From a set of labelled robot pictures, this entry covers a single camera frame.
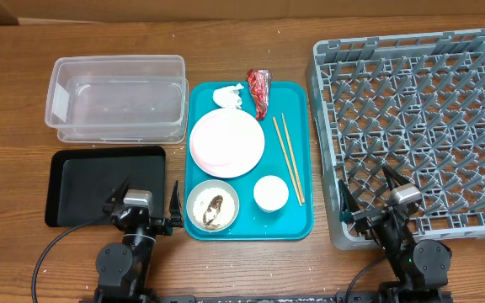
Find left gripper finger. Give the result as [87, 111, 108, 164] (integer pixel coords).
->
[104, 178, 129, 206]
[168, 180, 184, 228]

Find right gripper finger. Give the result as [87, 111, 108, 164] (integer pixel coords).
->
[382, 165, 410, 191]
[338, 179, 360, 223]

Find grey bowl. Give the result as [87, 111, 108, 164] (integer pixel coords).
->
[186, 179, 240, 232]

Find rice and food scraps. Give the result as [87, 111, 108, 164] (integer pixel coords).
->
[192, 188, 236, 231]

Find white cup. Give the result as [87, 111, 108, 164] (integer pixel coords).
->
[253, 175, 289, 213]

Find white napkin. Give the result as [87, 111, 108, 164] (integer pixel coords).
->
[212, 83, 244, 109]

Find red snack wrapper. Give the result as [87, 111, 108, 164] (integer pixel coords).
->
[247, 69, 272, 120]

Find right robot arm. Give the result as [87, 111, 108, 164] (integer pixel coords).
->
[337, 165, 452, 302]

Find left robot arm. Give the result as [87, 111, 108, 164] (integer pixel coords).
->
[93, 180, 184, 302]

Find grey dishwasher rack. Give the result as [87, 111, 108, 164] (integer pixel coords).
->
[306, 29, 485, 250]

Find black plastic tray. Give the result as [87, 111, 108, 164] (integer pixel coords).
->
[45, 146, 166, 227]

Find right wooden chopstick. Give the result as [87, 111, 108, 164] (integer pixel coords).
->
[281, 113, 305, 205]

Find wooden chopstick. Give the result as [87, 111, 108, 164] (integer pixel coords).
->
[273, 117, 302, 207]
[281, 113, 305, 205]

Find teal serving tray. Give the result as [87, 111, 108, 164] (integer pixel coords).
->
[184, 81, 314, 241]

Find clear plastic bin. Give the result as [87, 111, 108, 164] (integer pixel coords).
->
[45, 55, 189, 144]

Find left wooden chopstick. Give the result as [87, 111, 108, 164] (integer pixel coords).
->
[273, 117, 302, 207]

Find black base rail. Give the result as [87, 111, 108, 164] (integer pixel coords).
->
[154, 291, 398, 303]

